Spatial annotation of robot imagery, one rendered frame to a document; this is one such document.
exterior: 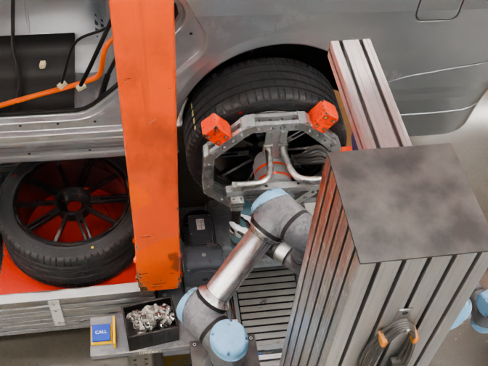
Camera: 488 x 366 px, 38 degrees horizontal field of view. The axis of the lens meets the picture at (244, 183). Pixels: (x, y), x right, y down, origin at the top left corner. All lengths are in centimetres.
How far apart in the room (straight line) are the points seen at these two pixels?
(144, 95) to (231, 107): 69
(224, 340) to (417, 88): 138
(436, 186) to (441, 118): 186
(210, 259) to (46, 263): 69
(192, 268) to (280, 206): 103
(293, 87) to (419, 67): 53
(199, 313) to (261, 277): 131
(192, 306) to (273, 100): 85
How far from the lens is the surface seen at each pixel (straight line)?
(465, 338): 361
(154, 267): 275
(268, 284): 352
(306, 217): 213
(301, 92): 271
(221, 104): 270
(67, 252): 305
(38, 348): 343
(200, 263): 310
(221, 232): 341
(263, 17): 257
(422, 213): 130
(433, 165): 138
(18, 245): 311
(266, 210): 215
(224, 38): 260
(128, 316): 283
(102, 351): 287
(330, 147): 280
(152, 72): 198
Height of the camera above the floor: 302
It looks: 51 degrees down
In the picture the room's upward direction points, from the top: 5 degrees clockwise
